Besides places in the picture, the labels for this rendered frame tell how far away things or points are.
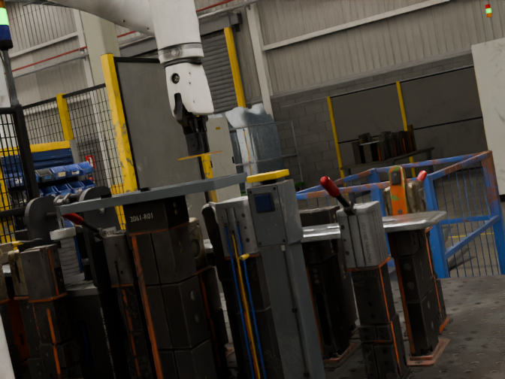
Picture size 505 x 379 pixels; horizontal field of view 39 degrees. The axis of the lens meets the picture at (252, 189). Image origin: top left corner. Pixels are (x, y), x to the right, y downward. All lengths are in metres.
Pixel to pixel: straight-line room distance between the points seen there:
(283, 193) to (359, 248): 0.21
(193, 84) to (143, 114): 3.67
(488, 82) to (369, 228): 8.11
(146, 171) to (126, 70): 0.70
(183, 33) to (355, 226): 0.49
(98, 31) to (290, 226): 8.42
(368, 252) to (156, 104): 3.87
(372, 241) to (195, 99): 0.43
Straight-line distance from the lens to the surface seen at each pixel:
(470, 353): 1.63
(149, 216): 1.41
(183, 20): 1.37
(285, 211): 1.28
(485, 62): 9.46
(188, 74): 1.35
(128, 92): 4.94
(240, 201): 1.49
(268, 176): 1.28
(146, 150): 4.98
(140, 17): 1.49
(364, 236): 1.40
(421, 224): 1.49
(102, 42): 9.56
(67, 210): 1.50
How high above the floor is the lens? 1.20
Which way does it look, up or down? 3 degrees down
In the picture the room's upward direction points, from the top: 11 degrees counter-clockwise
